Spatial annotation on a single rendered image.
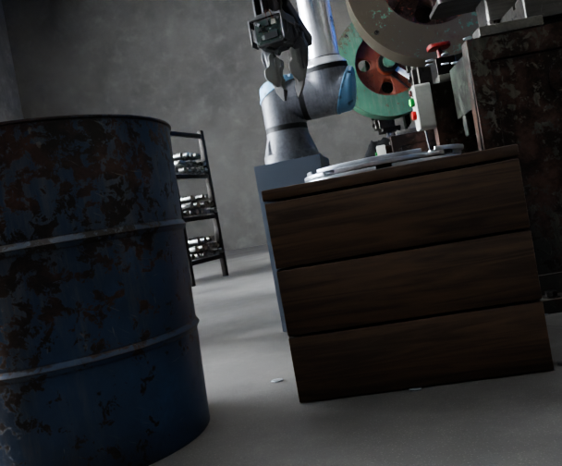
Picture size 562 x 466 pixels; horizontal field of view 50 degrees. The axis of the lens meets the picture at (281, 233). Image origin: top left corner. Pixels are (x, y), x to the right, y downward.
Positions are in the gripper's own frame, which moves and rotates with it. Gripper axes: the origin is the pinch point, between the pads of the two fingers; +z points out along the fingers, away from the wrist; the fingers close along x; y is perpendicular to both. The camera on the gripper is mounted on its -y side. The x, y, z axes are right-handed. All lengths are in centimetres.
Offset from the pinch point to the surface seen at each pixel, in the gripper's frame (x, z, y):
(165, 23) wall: -414, -268, -593
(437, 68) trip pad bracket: 15, -13, -82
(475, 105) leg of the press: 29.7, 6.6, -32.6
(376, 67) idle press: -75, -80, -353
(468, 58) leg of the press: 29.9, -3.9, -32.1
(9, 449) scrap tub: -23, 48, 58
